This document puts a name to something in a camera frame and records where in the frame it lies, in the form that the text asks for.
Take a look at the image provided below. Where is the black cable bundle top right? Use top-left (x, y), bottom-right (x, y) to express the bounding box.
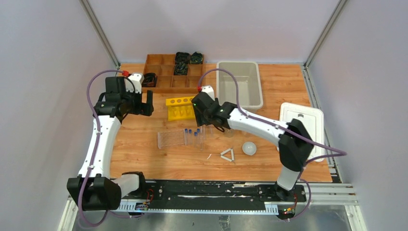
top-left (190, 51), bottom-right (204, 65)

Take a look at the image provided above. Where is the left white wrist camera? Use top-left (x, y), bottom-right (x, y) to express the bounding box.
top-left (125, 73), bottom-right (144, 93)

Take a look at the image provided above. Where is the black cable bundle middle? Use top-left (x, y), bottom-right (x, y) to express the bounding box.
top-left (173, 62), bottom-right (189, 77)

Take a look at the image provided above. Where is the wooden compartment tray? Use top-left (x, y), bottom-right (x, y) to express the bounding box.
top-left (142, 51), bottom-right (205, 94)

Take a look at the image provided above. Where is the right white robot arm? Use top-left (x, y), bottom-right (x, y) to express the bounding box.
top-left (192, 91), bottom-right (314, 201)

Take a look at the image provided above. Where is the small glass beaker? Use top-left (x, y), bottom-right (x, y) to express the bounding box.
top-left (224, 129), bottom-right (234, 138)

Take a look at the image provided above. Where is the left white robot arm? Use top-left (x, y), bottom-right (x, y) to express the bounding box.
top-left (67, 73), bottom-right (154, 211)

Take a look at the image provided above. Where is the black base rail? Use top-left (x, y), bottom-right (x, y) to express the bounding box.
top-left (124, 180), bottom-right (307, 212)

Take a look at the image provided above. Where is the white plastic bin lid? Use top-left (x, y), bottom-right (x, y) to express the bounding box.
top-left (279, 102), bottom-right (324, 144)

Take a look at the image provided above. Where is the clear glass test tube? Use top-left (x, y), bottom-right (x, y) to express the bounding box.
top-left (200, 126), bottom-right (205, 151)

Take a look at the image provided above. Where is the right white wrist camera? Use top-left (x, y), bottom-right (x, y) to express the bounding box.
top-left (201, 85), bottom-right (215, 100)

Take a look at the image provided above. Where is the white round dish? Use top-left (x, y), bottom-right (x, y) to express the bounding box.
top-left (242, 141), bottom-right (257, 156)

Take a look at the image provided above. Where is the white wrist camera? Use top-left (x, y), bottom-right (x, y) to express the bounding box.
top-left (201, 85), bottom-right (215, 100)
top-left (125, 73), bottom-right (144, 93)

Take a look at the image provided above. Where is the white clay triangle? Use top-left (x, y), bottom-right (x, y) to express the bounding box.
top-left (220, 148), bottom-right (235, 162)

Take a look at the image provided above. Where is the black cable bundle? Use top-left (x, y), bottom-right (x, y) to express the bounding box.
top-left (173, 62), bottom-right (189, 77)
top-left (190, 51), bottom-right (204, 65)
top-left (174, 51), bottom-right (191, 64)

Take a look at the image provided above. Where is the yellow test tube rack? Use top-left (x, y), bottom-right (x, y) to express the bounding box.
top-left (166, 96), bottom-right (195, 121)

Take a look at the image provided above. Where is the beige plastic bin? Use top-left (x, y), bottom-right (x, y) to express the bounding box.
top-left (217, 61), bottom-right (264, 113)

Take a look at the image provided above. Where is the clear plastic tube rack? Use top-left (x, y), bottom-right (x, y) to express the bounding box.
top-left (157, 129), bottom-right (185, 149)

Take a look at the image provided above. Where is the black cable bundle top left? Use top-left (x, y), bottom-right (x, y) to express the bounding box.
top-left (174, 51), bottom-right (191, 64)

